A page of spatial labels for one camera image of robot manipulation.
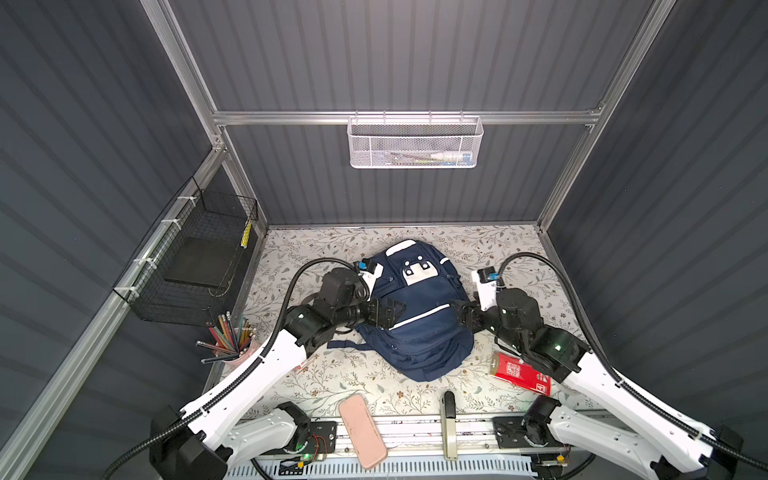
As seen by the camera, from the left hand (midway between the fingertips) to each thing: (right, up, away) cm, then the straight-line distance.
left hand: (393, 302), depth 73 cm
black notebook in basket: (-49, +10, +2) cm, 50 cm away
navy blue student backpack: (+9, -11, +5) cm, 15 cm away
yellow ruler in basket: (-42, +18, +11) cm, 47 cm away
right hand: (+18, 0, +1) cm, 18 cm away
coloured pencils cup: (-44, -12, +7) cm, 46 cm away
